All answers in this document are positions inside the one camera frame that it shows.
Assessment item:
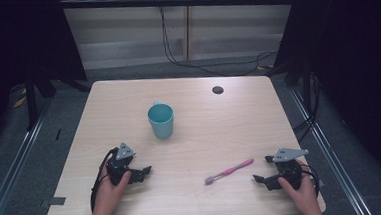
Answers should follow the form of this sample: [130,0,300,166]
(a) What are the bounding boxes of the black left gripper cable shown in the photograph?
[86,147,123,213]

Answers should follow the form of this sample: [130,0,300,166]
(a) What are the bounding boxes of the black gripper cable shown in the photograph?
[300,162,322,198]
[86,147,123,213]

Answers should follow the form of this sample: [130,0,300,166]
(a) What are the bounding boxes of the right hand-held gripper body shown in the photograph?
[271,145,312,193]

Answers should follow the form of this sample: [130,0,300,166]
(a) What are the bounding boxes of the pink toothbrush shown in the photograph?
[203,158,256,187]

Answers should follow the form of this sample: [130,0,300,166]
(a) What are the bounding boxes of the black horizontal bar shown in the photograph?
[59,0,296,19]

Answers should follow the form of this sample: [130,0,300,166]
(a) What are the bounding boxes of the person's left hand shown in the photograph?
[90,169,135,215]

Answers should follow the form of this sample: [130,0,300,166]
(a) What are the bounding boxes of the black hanging wall cables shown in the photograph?
[158,0,280,81]

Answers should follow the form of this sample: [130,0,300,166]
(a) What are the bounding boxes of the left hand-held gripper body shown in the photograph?
[105,141,139,188]

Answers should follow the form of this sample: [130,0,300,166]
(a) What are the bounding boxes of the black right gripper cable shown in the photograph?
[300,162,322,198]

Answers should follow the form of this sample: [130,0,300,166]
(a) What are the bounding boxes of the black floor cables bundle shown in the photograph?
[290,70,326,144]

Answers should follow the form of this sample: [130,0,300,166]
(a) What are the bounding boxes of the teal plastic cup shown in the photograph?
[146,100,176,141]

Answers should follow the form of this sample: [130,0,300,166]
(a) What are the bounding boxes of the black metal stand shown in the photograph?
[23,67,60,132]

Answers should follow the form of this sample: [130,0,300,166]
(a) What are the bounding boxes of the yellow floor scrap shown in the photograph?
[11,87,28,109]

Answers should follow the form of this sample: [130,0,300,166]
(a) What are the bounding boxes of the metal floor rail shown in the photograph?
[0,102,54,215]
[288,81,374,215]

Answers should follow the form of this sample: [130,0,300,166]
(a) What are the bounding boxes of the black curtain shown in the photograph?
[0,0,93,157]
[268,0,381,200]

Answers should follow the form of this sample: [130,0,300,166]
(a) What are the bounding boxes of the person's right hand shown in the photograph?
[276,158,320,214]

